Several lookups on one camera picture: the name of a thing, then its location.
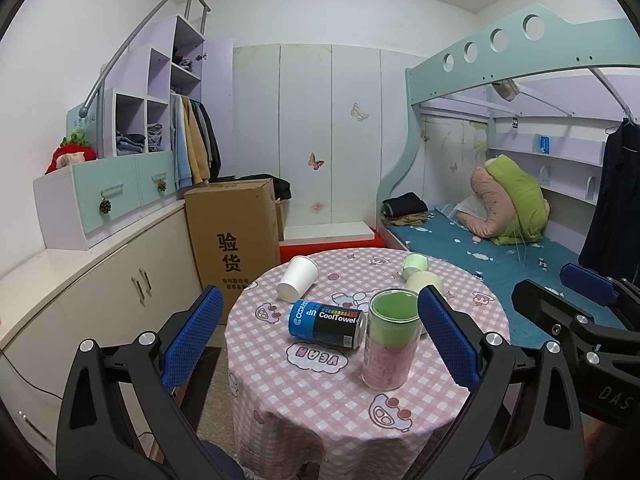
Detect dark hanging jacket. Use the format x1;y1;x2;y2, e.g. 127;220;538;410
192;102;222;183

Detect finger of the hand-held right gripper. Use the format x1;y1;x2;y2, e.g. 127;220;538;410
512;280;640;366
560;262;640;331

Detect clear tumbler green pink filling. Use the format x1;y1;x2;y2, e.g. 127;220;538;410
361;287;423;391

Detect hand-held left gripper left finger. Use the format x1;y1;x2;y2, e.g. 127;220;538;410
56;285;226;480

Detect small green cup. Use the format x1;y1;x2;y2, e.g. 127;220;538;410
402;253;431;281

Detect yellow hanging jacket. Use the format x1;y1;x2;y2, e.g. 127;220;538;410
181;96;211;186

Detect white paper cup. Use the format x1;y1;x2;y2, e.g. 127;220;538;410
276;255;320;303

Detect white pillow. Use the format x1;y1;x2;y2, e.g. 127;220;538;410
452;195;482;222

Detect purple stair shelf cabinet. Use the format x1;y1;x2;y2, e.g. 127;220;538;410
97;15;211;158

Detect red strawberry plush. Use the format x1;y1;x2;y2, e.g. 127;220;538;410
45;127;98;175

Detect white board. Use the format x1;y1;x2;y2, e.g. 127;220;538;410
282;221;376;242

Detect pink checkered tablecloth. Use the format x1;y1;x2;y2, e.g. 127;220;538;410
223;247;512;480

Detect light blue hanging shirt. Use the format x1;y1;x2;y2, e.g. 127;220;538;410
170;95;193;188

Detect white wardrobe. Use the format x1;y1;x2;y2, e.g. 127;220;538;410
232;42;416;228

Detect folded dark clothes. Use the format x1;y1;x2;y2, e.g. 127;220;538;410
381;192;430;226

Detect white low cabinet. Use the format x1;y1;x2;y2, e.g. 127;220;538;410
0;200;221;471

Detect hanging dark garment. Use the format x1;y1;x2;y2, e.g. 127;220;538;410
579;120;640;278

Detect pale green cup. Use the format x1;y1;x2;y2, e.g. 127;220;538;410
404;270;445;297

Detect green and pink quilt bundle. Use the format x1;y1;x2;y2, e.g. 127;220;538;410
457;155;551;246

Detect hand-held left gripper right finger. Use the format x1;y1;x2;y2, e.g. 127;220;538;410
417;285;583;480

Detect teal bunk bed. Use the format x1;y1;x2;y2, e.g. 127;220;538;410
376;2;640;351

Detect brown cardboard box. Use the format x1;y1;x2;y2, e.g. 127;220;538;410
183;177;281;318

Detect black garment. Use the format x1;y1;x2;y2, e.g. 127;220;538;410
235;175;292;202

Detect teal drawer cabinet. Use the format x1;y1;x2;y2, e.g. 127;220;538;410
33;152;186;251

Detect blue and black can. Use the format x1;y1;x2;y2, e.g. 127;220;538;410
287;299;368;349

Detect blue printed bed sheet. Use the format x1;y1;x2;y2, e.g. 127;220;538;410
387;205;626;348

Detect folded jeans stack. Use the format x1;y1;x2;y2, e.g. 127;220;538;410
116;124;166;156

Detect red platform base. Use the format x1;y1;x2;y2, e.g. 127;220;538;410
278;230;386;263

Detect grey metal handrail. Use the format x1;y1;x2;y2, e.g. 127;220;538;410
80;0;211;121

